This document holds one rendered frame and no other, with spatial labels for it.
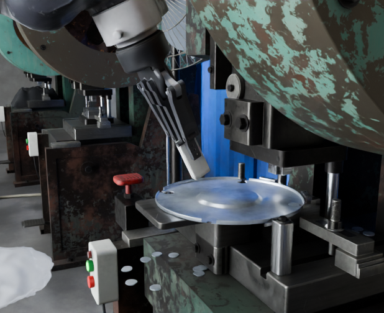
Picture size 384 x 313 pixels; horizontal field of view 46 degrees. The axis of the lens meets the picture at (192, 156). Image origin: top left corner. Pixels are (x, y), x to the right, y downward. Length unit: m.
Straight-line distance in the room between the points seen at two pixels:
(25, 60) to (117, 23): 3.19
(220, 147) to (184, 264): 2.64
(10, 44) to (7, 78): 3.59
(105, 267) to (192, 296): 0.29
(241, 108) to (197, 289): 0.34
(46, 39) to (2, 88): 5.30
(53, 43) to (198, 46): 1.19
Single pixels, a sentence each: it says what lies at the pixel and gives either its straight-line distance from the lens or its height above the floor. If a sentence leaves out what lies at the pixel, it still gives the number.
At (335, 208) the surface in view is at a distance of 0.84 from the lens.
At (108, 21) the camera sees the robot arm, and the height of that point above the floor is 1.10.
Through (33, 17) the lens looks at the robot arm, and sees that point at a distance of 0.61.
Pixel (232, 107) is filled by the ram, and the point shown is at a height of 0.96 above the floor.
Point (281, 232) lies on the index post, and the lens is 0.74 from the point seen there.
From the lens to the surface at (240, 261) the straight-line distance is 0.85.
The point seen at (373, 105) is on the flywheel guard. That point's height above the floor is 1.01.
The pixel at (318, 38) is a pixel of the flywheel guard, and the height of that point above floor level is 1.07.
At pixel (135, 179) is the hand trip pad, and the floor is 0.76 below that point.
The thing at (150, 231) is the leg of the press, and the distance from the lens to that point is 1.12.
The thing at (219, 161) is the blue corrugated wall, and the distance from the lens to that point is 3.55.
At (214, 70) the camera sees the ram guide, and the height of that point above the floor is 1.03.
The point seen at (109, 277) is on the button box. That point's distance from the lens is 1.09.
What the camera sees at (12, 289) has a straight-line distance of 2.09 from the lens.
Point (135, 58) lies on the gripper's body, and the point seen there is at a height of 1.05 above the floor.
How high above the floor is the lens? 1.05
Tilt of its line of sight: 12 degrees down
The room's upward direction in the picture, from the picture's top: straight up
